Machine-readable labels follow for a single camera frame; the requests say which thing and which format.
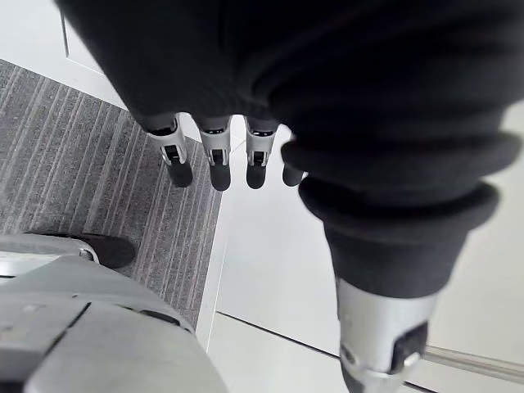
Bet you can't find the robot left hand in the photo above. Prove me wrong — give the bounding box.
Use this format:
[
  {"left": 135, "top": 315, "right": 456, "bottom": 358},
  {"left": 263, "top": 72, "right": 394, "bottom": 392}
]
[{"left": 52, "top": 0, "right": 524, "bottom": 393}]

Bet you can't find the white cabinet door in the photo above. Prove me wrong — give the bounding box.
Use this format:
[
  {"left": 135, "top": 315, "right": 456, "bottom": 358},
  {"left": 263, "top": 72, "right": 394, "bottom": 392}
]
[{"left": 56, "top": 0, "right": 108, "bottom": 77}]

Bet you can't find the grey striped floor mat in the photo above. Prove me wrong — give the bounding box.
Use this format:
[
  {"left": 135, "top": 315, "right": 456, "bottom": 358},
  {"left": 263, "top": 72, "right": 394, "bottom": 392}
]
[{"left": 0, "top": 58, "right": 224, "bottom": 333}]

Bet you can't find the dark robot foot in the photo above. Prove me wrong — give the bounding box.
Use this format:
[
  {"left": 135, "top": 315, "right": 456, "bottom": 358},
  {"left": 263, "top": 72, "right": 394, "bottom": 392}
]
[{"left": 80, "top": 232, "right": 138, "bottom": 270}]

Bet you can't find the silver robot leg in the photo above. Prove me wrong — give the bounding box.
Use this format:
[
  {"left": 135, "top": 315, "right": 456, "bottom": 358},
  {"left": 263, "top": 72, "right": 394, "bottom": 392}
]
[{"left": 0, "top": 233, "right": 230, "bottom": 393}]

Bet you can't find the silver metal floor rail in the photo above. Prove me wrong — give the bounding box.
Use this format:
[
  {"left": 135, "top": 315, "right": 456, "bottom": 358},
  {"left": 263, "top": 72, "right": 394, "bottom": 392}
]
[{"left": 403, "top": 345, "right": 524, "bottom": 393}]

